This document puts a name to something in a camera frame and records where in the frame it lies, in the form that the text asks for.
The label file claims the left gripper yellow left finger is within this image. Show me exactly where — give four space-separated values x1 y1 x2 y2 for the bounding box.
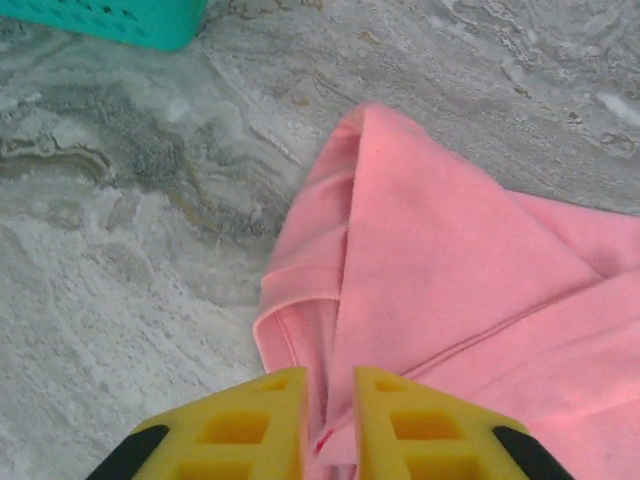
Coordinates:
84 366 309 480

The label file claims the pink t-shirt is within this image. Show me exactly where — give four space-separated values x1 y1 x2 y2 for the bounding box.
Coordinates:
252 102 640 480

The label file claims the teal plastic basket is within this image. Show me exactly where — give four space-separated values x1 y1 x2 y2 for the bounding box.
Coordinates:
0 0 209 53

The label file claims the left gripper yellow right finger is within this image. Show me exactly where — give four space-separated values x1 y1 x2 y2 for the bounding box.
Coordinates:
353 366 576 480

